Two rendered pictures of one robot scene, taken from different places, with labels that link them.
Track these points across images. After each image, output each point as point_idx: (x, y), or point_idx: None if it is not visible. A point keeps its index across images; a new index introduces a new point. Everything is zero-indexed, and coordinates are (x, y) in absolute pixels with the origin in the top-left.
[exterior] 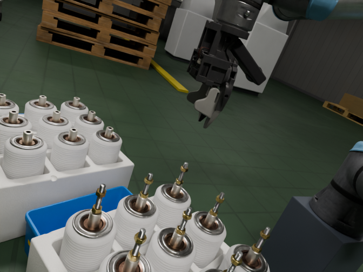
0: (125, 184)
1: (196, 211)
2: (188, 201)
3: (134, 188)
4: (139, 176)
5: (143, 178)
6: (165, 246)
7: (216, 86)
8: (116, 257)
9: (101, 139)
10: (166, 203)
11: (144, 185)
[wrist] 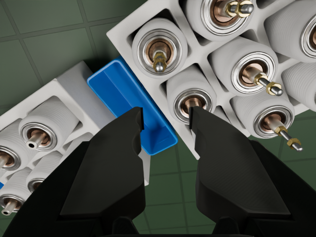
0: (74, 75)
1: (196, 22)
2: (174, 30)
3: (40, 41)
4: (5, 30)
5: (5, 22)
6: (256, 87)
7: (108, 209)
8: (259, 130)
9: (56, 144)
10: (180, 68)
11: (23, 23)
